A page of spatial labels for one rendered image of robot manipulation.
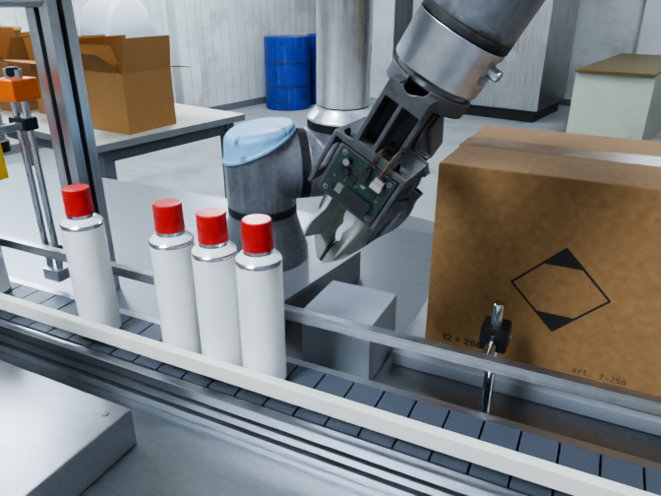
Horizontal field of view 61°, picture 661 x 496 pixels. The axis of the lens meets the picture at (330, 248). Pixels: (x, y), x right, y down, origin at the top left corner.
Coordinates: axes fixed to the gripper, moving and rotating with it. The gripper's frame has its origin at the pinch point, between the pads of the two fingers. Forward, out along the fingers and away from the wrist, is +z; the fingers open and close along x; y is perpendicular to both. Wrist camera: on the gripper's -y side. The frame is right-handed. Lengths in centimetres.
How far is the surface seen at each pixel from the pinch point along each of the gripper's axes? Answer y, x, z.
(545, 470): 4.5, 28.1, 1.4
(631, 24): -757, 21, -18
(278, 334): 1.0, 0.5, 12.7
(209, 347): 3.4, -5.1, 19.2
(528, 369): -3.1, 22.8, -1.3
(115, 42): -156, -165, 88
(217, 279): 2.9, -8.1, 10.6
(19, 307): 5.1, -31.1, 36.0
